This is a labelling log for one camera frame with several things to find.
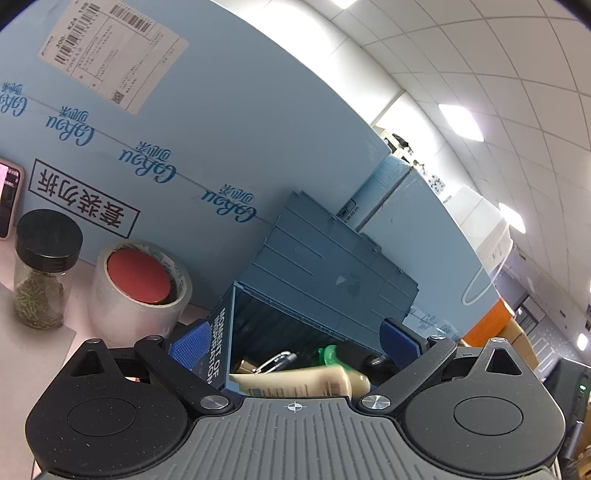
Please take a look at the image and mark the green tube white cap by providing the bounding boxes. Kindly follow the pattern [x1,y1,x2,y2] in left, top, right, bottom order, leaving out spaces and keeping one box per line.
[318,344,352,370]

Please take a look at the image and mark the cream lotion tube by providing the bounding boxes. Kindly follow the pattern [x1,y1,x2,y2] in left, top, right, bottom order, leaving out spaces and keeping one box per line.
[229,365,370,398]

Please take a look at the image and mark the clear tape roll red core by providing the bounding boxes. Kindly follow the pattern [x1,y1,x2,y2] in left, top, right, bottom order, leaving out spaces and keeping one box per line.
[88,241,192,348]

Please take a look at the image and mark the orange cardboard box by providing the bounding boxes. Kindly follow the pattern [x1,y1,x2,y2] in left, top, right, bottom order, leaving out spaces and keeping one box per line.
[462,298,515,347]

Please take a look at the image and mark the silver clip pen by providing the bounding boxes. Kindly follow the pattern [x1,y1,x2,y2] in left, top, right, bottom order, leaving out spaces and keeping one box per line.
[253,351,297,374]

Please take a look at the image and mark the dark blue storage box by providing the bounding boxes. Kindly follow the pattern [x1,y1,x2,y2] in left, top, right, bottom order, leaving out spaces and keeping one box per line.
[202,189,421,398]

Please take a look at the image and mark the brown cardboard box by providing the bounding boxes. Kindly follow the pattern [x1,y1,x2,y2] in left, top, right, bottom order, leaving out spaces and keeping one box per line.
[498,319,539,371]

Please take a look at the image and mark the glass spice jar black lid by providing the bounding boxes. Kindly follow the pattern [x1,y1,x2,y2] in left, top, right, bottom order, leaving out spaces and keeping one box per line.
[13,209,83,330]

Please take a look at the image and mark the light blue cardboard box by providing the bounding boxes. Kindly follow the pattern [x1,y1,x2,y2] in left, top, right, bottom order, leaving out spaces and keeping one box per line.
[1,1,500,339]

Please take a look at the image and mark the pink cased phone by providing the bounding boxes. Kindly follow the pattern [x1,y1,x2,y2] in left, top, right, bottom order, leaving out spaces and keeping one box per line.
[0,158,25,240]

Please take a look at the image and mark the white shipping label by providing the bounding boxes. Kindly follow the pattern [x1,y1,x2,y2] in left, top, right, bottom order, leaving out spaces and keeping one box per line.
[38,1,188,115]

